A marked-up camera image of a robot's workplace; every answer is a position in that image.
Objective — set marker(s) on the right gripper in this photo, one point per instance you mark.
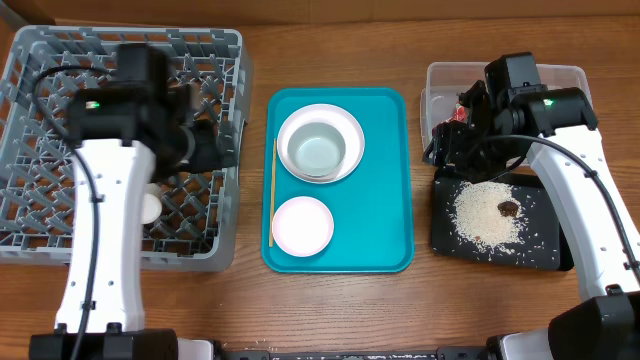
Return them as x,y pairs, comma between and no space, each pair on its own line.
451,145

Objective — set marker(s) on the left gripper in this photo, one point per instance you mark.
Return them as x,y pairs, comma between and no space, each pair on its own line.
213,157

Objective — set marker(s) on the red snack wrapper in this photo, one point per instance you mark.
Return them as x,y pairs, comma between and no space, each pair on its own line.
459,114

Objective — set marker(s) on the rice pile with food scrap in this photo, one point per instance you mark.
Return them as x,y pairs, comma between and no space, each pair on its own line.
488,216

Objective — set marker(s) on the white paper cup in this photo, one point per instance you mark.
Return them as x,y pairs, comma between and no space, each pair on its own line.
152,206

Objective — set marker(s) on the grey bowl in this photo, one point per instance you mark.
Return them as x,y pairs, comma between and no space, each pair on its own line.
315,150

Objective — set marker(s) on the large white plate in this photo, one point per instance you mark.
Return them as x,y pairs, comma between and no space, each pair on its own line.
333,115

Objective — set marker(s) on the small pink plate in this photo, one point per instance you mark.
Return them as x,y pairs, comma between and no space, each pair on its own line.
303,226

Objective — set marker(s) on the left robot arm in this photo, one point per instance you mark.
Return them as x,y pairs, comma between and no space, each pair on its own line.
124,135

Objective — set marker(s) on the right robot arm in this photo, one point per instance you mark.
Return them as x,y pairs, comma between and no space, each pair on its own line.
512,114

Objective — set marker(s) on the grey dishwasher rack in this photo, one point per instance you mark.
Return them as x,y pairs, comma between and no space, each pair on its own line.
196,230

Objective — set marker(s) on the clear plastic bin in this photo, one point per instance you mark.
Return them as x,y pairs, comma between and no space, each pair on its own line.
446,80

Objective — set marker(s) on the wooden chopstick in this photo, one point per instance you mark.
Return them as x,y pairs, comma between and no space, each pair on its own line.
272,191

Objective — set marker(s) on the teal serving tray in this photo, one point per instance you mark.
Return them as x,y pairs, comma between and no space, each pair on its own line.
371,207

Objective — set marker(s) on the black tray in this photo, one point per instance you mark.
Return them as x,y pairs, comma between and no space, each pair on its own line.
544,247

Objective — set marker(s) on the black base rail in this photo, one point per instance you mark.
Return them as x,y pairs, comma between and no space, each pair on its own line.
350,355

